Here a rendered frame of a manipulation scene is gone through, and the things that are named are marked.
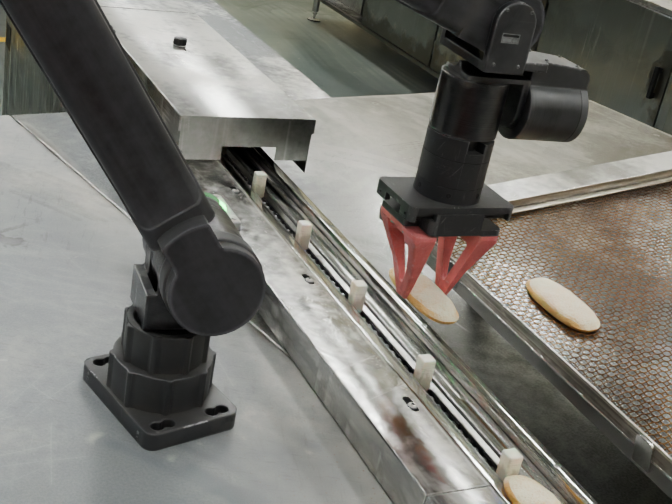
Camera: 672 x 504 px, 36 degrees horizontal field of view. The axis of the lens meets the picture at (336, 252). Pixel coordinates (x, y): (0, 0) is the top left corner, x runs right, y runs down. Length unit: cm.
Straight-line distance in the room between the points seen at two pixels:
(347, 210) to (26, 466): 65
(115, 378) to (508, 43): 41
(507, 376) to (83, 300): 42
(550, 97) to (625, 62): 293
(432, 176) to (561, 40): 323
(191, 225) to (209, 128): 52
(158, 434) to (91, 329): 19
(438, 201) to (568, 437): 26
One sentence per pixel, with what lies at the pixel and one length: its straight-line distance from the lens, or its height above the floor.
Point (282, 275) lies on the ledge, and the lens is 104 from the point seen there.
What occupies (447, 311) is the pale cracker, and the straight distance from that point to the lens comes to 90.
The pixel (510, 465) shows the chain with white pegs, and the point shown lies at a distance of 84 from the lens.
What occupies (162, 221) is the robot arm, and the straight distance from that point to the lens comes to 78.
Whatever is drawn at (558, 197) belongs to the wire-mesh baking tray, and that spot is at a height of 93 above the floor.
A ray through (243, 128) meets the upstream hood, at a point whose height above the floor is 90.
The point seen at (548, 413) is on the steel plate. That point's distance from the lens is 100.
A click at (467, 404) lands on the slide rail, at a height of 85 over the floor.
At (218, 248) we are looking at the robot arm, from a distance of 78.
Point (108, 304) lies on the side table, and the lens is 103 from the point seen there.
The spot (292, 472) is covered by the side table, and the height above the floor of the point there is 82.
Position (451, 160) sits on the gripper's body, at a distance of 85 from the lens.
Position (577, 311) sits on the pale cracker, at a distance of 100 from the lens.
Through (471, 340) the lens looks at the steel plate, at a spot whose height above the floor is 82.
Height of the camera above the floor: 132
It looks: 25 degrees down
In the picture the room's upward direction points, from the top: 11 degrees clockwise
